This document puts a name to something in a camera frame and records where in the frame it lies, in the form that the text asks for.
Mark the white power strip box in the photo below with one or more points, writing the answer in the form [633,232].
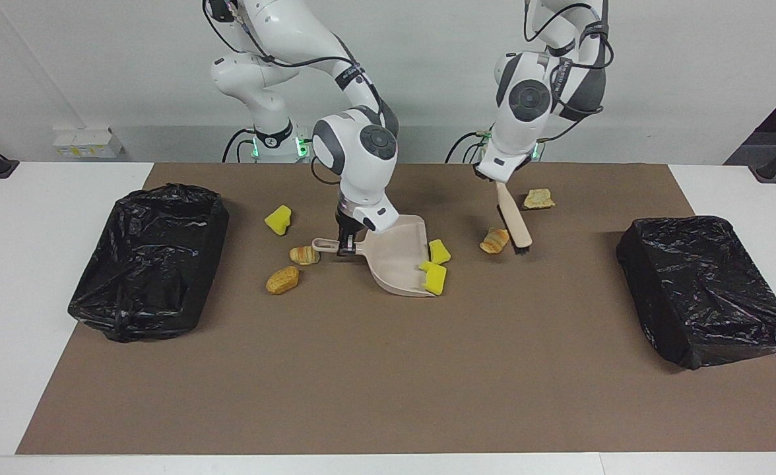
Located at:
[88,142]

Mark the beige plastic dustpan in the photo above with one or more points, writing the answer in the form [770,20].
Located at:
[394,264]

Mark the beige brush with black bristles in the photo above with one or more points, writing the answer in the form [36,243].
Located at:
[515,221]

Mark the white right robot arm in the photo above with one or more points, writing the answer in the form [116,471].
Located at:
[361,152]

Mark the brown toy bread roll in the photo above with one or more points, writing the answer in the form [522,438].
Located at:
[282,280]

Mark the bin lined with black bag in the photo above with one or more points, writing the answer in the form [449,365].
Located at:
[705,290]
[144,264]

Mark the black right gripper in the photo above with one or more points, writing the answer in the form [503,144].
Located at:
[348,227]

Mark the brown table mat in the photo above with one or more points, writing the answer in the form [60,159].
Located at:
[388,396]

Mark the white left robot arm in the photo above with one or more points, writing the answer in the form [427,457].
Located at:
[526,99]

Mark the striped toy croissant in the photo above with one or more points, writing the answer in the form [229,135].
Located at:
[493,241]
[302,256]

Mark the small yellow sponge piece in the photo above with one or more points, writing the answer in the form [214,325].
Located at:
[439,252]
[278,220]

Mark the pale toy toast piece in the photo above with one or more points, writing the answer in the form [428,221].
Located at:
[540,199]

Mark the large yellow sponge piece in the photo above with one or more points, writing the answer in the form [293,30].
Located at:
[434,278]

